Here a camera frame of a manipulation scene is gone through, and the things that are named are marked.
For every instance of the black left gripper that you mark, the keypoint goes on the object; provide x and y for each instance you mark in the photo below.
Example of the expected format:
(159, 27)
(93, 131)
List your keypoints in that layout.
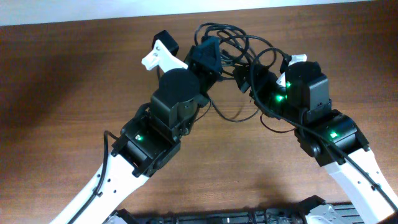
(204, 58)

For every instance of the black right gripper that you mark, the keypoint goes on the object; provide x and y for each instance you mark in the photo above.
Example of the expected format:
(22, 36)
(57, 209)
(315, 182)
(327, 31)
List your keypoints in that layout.
(259, 71)

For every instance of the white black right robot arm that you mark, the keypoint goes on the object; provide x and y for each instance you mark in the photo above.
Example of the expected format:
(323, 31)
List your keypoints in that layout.
(300, 96)

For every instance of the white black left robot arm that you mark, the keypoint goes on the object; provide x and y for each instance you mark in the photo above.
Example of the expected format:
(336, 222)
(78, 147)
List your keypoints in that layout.
(149, 140)

